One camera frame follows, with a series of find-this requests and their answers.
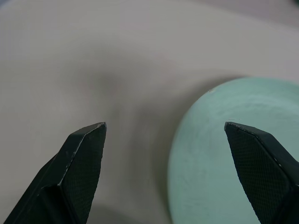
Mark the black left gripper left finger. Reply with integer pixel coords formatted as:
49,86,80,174
3,121,107,224

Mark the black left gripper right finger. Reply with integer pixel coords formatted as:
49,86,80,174
224,121,299,224

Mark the green plate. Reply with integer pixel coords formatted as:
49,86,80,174
167,77,299,224

